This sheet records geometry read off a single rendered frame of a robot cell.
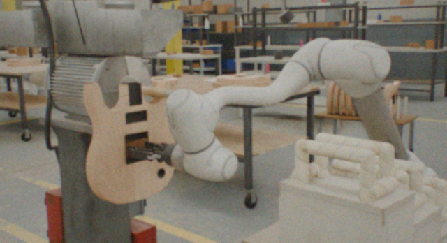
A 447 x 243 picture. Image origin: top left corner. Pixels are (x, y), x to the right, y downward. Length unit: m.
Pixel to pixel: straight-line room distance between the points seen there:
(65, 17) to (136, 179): 0.70
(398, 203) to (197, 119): 0.55
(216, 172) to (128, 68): 0.64
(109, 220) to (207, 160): 0.82
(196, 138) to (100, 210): 0.83
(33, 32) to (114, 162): 0.69
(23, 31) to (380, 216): 1.57
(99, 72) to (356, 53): 0.87
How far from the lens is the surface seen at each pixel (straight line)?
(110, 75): 1.88
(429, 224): 1.36
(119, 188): 1.74
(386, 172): 1.21
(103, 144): 1.67
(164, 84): 1.81
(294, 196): 1.24
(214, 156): 1.44
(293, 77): 1.71
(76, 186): 2.14
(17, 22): 2.25
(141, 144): 1.76
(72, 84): 1.99
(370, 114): 1.82
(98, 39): 1.78
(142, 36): 1.60
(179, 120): 1.38
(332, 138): 1.26
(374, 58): 1.65
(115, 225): 2.21
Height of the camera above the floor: 1.49
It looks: 11 degrees down
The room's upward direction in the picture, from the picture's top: 1 degrees counter-clockwise
